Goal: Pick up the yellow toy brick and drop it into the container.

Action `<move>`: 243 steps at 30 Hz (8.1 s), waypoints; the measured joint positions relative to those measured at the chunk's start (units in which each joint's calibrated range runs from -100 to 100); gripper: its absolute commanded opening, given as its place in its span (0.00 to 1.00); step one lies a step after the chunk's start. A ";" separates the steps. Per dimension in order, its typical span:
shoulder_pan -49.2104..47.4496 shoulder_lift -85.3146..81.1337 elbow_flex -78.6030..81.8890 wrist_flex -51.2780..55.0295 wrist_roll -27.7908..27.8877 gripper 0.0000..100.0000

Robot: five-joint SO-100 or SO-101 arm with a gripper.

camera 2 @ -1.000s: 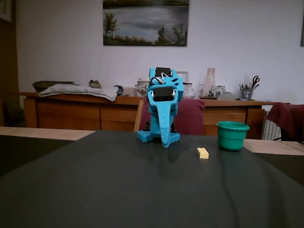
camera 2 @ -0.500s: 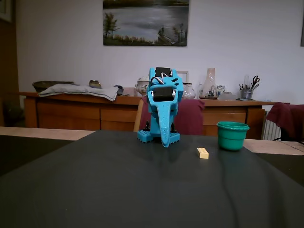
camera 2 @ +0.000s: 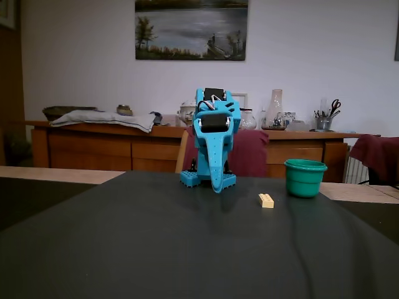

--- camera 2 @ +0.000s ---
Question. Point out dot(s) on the dark framed wall picture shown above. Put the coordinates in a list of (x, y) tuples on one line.
[(396, 31)]

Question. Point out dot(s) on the white radiator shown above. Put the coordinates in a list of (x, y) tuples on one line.
[(357, 171)]

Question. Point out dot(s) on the clear glass dish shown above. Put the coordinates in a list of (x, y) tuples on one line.
[(297, 126)]

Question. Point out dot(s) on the round glass bowl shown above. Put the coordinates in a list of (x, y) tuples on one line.
[(248, 122)]

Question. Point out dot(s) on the dark grey table mat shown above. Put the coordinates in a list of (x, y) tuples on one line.
[(156, 249)]

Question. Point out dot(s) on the cream lego brick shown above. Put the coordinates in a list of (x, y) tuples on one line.
[(266, 202)]

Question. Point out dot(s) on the small ceramic pot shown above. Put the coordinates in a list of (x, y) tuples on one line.
[(124, 110)]

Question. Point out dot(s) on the grey pen cup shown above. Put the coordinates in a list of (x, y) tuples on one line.
[(324, 124)]

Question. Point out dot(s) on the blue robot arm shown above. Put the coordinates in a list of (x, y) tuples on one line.
[(213, 92)]

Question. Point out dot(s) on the dark shallow bowl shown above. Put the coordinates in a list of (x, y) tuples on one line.
[(56, 111)]

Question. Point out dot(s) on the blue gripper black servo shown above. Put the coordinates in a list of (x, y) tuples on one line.
[(214, 152)]

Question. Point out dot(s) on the blue perforated robot base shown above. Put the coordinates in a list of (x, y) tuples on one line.
[(188, 180)]

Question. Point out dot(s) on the green plastic cup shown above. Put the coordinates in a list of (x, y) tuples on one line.
[(304, 182)]

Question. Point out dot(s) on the wooden sideboard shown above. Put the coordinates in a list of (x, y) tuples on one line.
[(93, 149)]

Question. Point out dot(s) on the tall glass flask vase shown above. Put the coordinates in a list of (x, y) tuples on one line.
[(275, 106)]

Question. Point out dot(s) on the blue white mug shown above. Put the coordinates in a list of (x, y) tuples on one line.
[(290, 116)]

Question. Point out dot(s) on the white picture frame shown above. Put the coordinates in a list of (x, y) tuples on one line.
[(243, 100)]

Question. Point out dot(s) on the lake landscape painting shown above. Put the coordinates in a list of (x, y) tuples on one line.
[(187, 31)]

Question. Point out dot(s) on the maroon draped cloth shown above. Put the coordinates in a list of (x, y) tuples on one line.
[(378, 152)]

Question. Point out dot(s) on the folded white cloth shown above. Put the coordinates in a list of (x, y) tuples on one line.
[(103, 118)]

